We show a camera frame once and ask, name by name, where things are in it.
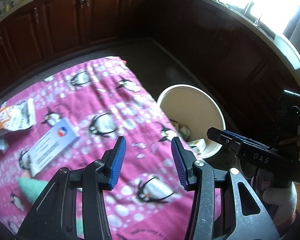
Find white blue medicine box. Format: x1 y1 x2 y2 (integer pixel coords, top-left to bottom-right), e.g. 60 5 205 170
29 117 79 177

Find teal green towel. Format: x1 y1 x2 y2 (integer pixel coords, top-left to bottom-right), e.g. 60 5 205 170
18 177 48 204

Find orange white snack bag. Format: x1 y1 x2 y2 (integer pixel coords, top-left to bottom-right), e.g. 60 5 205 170
0 98 37 136

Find cream round trash bin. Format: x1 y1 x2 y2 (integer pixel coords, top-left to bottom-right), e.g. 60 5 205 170
157 85 226 159

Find right white gloved hand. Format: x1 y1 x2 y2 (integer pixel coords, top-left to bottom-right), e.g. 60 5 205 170
250 170 298 228

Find pink penguin tablecloth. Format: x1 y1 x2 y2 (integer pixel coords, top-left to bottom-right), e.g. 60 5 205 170
0 56 193 239

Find brown wooden base cabinets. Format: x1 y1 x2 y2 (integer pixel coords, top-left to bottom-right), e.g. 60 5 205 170
0 0 300 120

